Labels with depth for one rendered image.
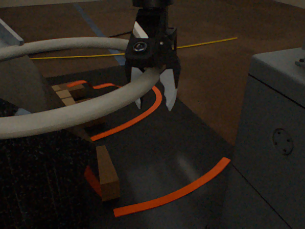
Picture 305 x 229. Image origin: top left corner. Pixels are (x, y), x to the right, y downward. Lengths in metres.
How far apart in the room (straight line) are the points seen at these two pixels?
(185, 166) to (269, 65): 0.98
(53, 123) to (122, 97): 0.11
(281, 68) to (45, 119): 0.65
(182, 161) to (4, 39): 1.20
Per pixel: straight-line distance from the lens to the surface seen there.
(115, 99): 0.45
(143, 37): 0.48
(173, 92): 0.56
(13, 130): 0.43
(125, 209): 1.51
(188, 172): 1.71
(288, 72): 0.87
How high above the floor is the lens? 1.16
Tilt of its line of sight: 31 degrees down
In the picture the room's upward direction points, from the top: straight up
